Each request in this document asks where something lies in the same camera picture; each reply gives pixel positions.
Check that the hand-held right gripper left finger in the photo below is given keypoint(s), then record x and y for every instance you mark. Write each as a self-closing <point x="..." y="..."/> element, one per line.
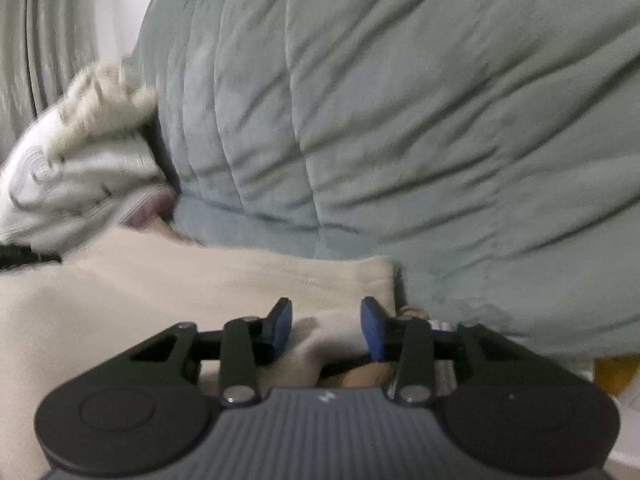
<point x="280" y="327"/>

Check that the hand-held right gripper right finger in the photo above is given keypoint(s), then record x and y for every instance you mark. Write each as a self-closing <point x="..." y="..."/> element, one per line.
<point x="372" y="330"/>

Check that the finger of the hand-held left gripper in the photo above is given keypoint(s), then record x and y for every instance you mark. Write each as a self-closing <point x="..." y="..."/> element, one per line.
<point x="25" y="256"/>

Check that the beige printed garment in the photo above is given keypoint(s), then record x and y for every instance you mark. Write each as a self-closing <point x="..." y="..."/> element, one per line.
<point x="150" y="290"/>

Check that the pink pillow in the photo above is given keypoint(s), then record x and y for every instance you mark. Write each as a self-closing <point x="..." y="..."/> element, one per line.
<point x="150" y="207"/>

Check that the cream plush toy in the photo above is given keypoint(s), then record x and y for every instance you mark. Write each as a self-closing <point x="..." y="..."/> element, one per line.
<point x="100" y="105"/>

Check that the grey quilted headboard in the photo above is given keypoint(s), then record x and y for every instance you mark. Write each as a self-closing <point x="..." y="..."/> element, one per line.
<point x="400" y="110"/>

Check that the grey star-print curtain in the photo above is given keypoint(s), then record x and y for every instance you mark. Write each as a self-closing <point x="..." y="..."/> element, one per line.
<point x="50" y="35"/>

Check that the yellow object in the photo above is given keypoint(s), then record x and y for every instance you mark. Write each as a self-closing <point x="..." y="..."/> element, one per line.
<point x="617" y="375"/>

